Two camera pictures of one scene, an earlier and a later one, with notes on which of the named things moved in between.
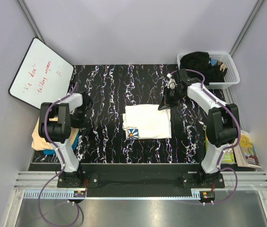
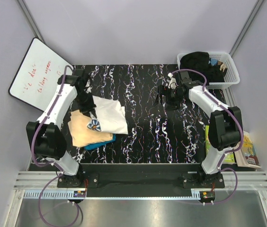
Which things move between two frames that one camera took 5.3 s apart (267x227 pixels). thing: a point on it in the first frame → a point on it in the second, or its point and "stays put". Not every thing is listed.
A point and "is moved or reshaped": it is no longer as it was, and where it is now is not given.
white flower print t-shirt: [146, 121] → [108, 117]
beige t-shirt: [40, 144] is moved or reshaped
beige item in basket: [222, 66] stays put
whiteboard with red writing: [43, 75] stays put
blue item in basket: [214, 61] stays put
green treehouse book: [227, 155] stays put
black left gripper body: [77, 119] → [85, 102]
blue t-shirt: [52, 152] → [93, 146]
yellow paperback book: [246, 153] stays put
